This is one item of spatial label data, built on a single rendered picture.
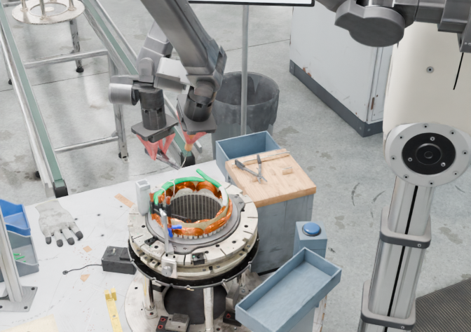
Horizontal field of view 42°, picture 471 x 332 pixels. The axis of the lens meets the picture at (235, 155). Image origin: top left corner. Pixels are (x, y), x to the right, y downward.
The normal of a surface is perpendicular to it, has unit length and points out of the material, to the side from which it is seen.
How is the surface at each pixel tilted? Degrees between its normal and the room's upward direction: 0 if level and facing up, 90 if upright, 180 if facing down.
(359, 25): 124
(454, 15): 101
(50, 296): 0
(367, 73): 90
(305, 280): 0
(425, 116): 109
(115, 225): 0
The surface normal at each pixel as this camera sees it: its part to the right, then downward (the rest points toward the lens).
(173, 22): -0.14, 0.92
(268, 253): 0.37, 0.53
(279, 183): 0.01, -0.82
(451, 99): -0.22, 0.79
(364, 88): -0.92, 0.21
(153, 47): -0.16, 0.24
